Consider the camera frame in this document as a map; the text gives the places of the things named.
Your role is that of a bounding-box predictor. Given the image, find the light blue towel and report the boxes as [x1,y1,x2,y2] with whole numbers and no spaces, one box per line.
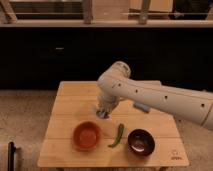
[96,109,109,119]

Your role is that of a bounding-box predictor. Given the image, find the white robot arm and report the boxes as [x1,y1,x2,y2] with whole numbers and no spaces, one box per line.
[97,61,213,131]

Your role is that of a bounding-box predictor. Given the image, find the red orange bowl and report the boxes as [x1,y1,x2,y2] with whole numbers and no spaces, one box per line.
[72,121,101,151]

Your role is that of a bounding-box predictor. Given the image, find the dark brown bowl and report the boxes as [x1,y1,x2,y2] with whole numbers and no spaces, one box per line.
[127,129,155,156]

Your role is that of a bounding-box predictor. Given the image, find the green chili pepper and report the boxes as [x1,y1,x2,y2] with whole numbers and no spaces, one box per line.
[108,123,124,148]

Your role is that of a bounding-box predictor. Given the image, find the light wooden table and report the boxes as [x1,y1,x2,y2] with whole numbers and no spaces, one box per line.
[38,81,189,168]

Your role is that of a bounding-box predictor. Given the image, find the black post at floor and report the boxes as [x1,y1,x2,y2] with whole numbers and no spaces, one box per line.
[7,142,16,171]

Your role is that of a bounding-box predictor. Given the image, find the wooden shelf rail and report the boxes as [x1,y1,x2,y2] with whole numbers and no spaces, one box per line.
[0,0,213,28]

